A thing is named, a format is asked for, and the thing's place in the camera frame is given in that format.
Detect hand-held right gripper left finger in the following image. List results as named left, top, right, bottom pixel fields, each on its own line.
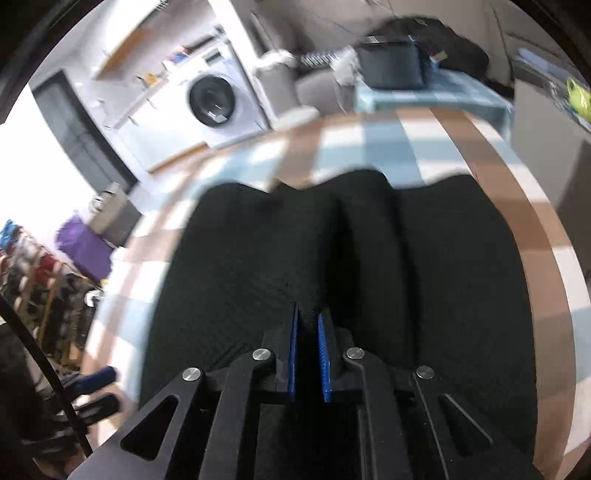
left=69, top=305, right=303, bottom=480

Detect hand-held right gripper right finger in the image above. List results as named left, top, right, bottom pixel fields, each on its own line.
left=316, top=310, right=543, bottom=480

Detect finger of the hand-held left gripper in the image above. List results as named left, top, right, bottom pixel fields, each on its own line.
left=62, top=367, right=117, bottom=398
left=69, top=394, right=122, bottom=423

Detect black knit sweater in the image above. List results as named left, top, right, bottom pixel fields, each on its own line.
left=139, top=170, right=539, bottom=480

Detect wooden shoe rack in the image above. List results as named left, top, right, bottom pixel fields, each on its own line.
left=0, top=222, right=100, bottom=370

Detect group of assorted shoes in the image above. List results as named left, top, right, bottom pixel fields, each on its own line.
left=0, top=222, right=93, bottom=365

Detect purple bag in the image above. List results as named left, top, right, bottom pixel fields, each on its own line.
left=55, top=217, right=116, bottom=283

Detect woven basket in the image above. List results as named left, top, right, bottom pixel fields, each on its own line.
left=88, top=182, right=144, bottom=247

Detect white round stool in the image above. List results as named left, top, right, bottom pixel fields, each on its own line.
left=277, top=106, right=322, bottom=133

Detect dark glass door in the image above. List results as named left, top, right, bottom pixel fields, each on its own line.
left=32, top=69, right=140, bottom=195

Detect checkered tablecloth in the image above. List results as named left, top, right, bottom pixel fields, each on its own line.
left=81, top=108, right=591, bottom=480

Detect white base cabinets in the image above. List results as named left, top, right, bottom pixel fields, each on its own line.
left=104, top=83, right=208, bottom=174

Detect grey sofa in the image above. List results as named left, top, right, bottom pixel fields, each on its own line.
left=254, top=46, right=362, bottom=125

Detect white washing machine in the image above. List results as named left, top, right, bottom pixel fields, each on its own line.
left=182, top=39, right=273, bottom=149

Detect pale grey garment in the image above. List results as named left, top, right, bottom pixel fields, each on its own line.
left=332, top=48, right=363, bottom=86

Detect white cloth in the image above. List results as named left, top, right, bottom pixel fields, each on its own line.
left=256, top=48, right=296, bottom=71

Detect blue checkered cloth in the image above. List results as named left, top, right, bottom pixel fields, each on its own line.
left=355, top=69, right=513, bottom=134

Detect houndstooth pillow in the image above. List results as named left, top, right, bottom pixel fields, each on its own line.
left=300, top=48, right=352, bottom=68

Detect black rice cooker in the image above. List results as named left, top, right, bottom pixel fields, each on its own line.
left=358, top=39, right=430, bottom=90

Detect grey box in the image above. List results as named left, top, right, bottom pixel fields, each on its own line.
left=510, top=76, right=591, bottom=208

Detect black padded jacket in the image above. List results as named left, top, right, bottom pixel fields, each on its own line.
left=369, top=16, right=490, bottom=79

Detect green mug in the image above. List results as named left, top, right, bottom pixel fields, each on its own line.
left=566, top=76, right=591, bottom=110

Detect white wall cabinets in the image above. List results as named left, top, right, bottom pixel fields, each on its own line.
left=92, top=0, right=218, bottom=82

